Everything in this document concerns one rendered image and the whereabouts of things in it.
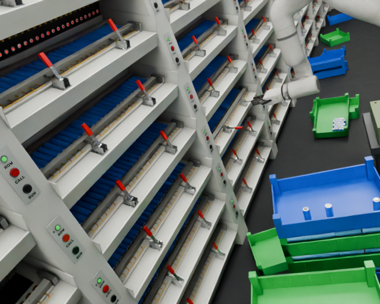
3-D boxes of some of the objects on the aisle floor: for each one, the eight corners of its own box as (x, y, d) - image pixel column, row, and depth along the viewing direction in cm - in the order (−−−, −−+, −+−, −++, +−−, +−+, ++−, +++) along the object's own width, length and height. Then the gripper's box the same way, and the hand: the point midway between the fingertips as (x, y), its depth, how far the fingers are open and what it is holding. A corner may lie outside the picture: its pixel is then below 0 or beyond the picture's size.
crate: (348, 136, 197) (347, 128, 191) (314, 138, 208) (312, 130, 202) (350, 101, 212) (348, 92, 207) (318, 105, 223) (315, 97, 218)
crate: (360, 104, 223) (359, 93, 219) (359, 118, 208) (357, 107, 205) (315, 108, 239) (313, 99, 235) (311, 122, 225) (309, 113, 221)
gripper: (287, 78, 161) (254, 88, 172) (280, 93, 150) (245, 102, 161) (292, 91, 164) (259, 100, 175) (285, 106, 153) (251, 114, 164)
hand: (256, 100), depth 167 cm, fingers open, 3 cm apart
